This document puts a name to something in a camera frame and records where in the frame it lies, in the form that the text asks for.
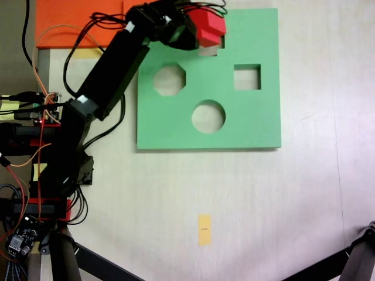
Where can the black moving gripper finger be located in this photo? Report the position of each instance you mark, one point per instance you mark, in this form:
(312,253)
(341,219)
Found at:
(195,35)

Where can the orange paper label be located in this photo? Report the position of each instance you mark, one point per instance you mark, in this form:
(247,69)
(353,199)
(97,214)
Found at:
(204,229)

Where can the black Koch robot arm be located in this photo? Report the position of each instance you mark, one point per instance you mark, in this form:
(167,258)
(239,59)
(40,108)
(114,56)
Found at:
(117,67)

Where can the black tripod brace bar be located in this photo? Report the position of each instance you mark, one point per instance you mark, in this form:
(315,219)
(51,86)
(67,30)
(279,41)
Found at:
(316,267)
(108,266)

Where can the small driver circuit board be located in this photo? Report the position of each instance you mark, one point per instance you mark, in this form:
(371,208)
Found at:
(49,106)

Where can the thick grey tripod leg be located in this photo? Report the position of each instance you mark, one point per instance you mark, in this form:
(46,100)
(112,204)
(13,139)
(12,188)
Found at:
(360,254)

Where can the green shape sorting board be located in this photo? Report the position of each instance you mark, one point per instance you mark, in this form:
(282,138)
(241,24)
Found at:
(234,117)

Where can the black power converter board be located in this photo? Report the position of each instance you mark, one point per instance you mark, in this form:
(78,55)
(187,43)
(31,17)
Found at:
(22,238)

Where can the yellow sticky note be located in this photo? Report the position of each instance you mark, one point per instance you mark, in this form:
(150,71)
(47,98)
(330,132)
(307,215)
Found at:
(86,53)
(7,109)
(39,172)

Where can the flat orange block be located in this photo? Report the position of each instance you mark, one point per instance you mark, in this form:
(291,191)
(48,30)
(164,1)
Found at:
(76,23)

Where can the red cross columnar block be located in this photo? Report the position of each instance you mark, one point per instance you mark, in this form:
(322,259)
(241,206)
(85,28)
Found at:
(209,26)

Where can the red printed base plate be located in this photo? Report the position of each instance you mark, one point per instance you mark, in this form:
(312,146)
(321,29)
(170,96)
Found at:
(66,209)

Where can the black table clamp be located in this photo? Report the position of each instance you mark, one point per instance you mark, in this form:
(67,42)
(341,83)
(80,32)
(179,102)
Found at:
(26,208)
(26,133)

